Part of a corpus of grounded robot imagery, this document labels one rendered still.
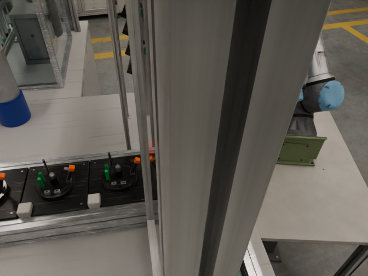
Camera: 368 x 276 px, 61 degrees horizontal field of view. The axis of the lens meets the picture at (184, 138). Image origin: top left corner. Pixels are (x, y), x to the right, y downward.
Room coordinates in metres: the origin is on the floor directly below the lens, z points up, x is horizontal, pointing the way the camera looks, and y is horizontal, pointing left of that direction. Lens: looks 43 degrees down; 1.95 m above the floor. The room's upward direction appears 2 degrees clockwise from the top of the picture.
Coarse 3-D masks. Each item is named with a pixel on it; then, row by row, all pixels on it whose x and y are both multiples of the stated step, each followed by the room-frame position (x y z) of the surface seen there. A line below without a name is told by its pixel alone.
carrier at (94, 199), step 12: (108, 156) 0.84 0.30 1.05; (132, 156) 0.92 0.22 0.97; (96, 168) 0.84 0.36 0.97; (108, 168) 0.83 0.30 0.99; (120, 168) 0.80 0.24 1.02; (96, 180) 0.78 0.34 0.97; (108, 180) 0.76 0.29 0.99; (120, 180) 0.77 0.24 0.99; (132, 180) 0.77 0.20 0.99; (96, 192) 0.72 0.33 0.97; (108, 192) 0.72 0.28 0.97; (120, 192) 0.72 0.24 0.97; (132, 192) 0.72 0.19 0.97; (96, 204) 0.66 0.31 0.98; (108, 204) 0.67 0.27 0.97; (120, 204) 0.68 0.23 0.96
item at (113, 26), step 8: (112, 0) 1.31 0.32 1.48; (112, 8) 0.99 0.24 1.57; (112, 16) 0.99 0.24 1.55; (112, 24) 0.99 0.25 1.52; (112, 32) 0.99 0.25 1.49; (112, 40) 0.99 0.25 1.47; (120, 56) 1.31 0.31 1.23; (120, 64) 1.31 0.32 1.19; (120, 72) 0.99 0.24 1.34; (120, 80) 0.99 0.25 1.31; (120, 88) 0.99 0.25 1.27; (120, 96) 0.99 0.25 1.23; (120, 104) 0.99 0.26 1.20; (128, 112) 1.31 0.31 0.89; (128, 128) 0.99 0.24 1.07; (128, 136) 0.99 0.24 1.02; (128, 144) 0.99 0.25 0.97
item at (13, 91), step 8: (0, 48) 1.27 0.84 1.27; (0, 56) 1.25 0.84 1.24; (0, 64) 1.24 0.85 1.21; (8, 64) 1.29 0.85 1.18; (0, 72) 1.22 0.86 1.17; (8, 72) 1.26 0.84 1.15; (0, 80) 1.21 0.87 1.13; (8, 80) 1.24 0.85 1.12; (0, 88) 1.21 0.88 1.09; (8, 88) 1.23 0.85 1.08; (16, 88) 1.27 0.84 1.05; (0, 96) 1.20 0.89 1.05; (8, 96) 1.22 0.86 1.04; (16, 96) 1.25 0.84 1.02
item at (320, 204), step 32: (320, 128) 1.28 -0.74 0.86; (320, 160) 1.04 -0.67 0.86; (352, 160) 1.04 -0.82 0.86; (288, 192) 0.84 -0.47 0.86; (320, 192) 0.84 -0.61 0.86; (352, 192) 0.85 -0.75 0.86; (256, 224) 0.67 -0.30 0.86; (288, 224) 0.68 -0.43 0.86; (320, 224) 0.68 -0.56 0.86; (352, 224) 0.69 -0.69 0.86
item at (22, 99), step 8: (0, 104) 1.19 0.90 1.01; (8, 104) 1.20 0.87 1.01; (16, 104) 1.23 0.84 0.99; (24, 104) 1.27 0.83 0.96; (0, 112) 1.19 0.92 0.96; (8, 112) 1.19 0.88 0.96; (16, 112) 1.21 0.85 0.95; (24, 112) 1.24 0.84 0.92; (0, 120) 1.20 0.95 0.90; (8, 120) 1.19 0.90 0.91; (16, 120) 1.20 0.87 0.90; (24, 120) 1.23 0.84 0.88
